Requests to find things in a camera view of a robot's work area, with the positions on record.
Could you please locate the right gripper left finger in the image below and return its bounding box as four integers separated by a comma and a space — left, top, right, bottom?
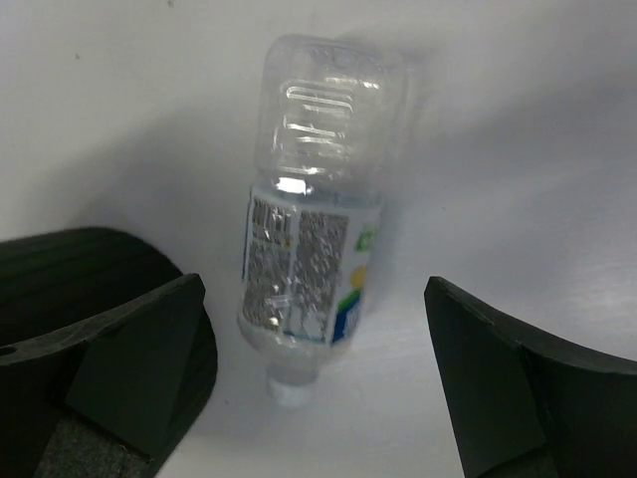
1, 274, 205, 477

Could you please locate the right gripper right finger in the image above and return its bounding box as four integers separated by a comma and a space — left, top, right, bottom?
424, 277, 636, 477

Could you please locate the clear bottle white green label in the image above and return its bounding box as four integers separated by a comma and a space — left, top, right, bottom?
237, 35, 408, 407

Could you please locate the black plastic waste bin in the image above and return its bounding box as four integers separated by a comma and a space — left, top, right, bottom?
1, 227, 218, 476

